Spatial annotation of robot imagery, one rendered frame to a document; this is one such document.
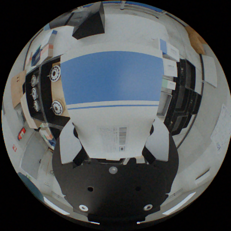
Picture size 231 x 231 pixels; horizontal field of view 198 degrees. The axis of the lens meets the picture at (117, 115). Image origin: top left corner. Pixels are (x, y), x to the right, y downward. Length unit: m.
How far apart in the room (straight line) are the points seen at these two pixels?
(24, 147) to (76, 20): 3.37
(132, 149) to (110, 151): 0.04
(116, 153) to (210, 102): 2.90
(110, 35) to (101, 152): 0.62
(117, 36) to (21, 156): 3.61
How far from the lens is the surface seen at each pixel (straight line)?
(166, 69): 0.55
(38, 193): 0.18
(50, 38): 0.87
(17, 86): 3.13
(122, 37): 0.60
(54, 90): 0.54
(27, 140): 3.40
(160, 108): 0.70
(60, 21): 0.48
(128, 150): 0.16
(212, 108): 2.89
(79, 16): 0.48
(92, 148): 0.15
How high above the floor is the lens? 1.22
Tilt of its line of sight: 58 degrees down
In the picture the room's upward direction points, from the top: 175 degrees clockwise
